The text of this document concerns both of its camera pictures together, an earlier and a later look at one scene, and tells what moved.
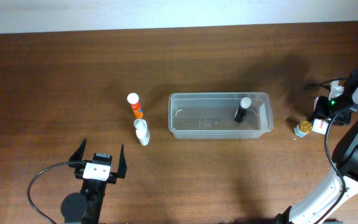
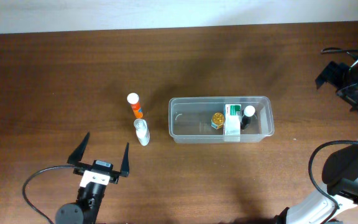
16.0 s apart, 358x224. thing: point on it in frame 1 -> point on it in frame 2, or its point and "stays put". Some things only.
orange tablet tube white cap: x=133 y=99 stays put
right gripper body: x=326 y=107 -> x=354 y=85
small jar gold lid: x=304 y=127 -> x=217 y=120
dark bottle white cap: x=245 y=103 -> x=247 y=113
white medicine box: x=318 y=126 -> x=232 y=122
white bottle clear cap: x=142 y=131 stays put
